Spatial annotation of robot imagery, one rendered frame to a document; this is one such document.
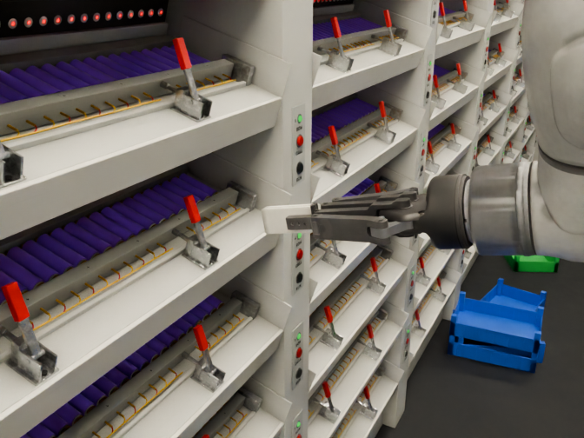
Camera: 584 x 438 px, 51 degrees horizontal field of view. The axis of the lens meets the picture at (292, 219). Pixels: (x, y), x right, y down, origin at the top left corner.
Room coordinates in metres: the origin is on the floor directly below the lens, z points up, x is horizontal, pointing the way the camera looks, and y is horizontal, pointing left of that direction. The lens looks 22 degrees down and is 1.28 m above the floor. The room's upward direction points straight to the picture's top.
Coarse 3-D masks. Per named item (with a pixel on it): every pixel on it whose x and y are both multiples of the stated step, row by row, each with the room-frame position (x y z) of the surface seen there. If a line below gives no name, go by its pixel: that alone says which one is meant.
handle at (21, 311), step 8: (8, 288) 0.48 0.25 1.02; (16, 288) 0.48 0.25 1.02; (8, 296) 0.48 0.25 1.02; (16, 296) 0.48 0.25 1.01; (8, 304) 0.48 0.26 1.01; (16, 304) 0.48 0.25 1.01; (24, 304) 0.48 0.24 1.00; (16, 312) 0.47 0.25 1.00; (24, 312) 0.48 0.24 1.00; (16, 320) 0.47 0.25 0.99; (24, 320) 0.48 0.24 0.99; (24, 328) 0.47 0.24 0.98; (32, 328) 0.48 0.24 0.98; (24, 336) 0.47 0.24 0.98; (32, 336) 0.48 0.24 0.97; (32, 344) 0.47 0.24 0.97; (32, 352) 0.47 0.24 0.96
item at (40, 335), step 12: (240, 216) 0.84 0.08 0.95; (216, 228) 0.79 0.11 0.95; (180, 252) 0.71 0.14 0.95; (156, 264) 0.67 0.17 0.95; (132, 276) 0.64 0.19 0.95; (120, 288) 0.61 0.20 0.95; (96, 300) 0.58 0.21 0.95; (72, 312) 0.55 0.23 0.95; (84, 312) 0.57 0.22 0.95; (60, 324) 0.54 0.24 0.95; (36, 336) 0.51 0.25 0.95; (0, 360) 0.47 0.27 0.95
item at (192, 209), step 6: (186, 198) 0.71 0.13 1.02; (192, 198) 0.72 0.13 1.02; (186, 204) 0.71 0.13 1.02; (192, 204) 0.72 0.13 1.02; (192, 210) 0.71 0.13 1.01; (192, 216) 0.71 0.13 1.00; (198, 216) 0.72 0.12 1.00; (192, 222) 0.71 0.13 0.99; (198, 222) 0.72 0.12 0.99; (198, 228) 0.71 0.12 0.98; (198, 234) 0.71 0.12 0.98; (198, 240) 0.71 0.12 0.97; (204, 240) 0.71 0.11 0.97; (204, 246) 0.71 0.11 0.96
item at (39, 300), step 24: (144, 240) 0.69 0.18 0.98; (168, 240) 0.73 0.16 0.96; (96, 264) 0.62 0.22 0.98; (120, 264) 0.65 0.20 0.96; (144, 264) 0.66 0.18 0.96; (48, 288) 0.56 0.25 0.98; (72, 288) 0.58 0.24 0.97; (0, 312) 0.51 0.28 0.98; (48, 312) 0.54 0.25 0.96; (0, 336) 0.50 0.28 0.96
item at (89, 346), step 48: (240, 192) 0.87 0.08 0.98; (240, 240) 0.78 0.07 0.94; (96, 288) 0.61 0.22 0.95; (144, 288) 0.63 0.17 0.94; (192, 288) 0.66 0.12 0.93; (48, 336) 0.52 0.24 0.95; (96, 336) 0.54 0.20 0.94; (144, 336) 0.59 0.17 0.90; (0, 384) 0.45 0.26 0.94; (48, 384) 0.46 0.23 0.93; (0, 432) 0.42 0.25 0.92
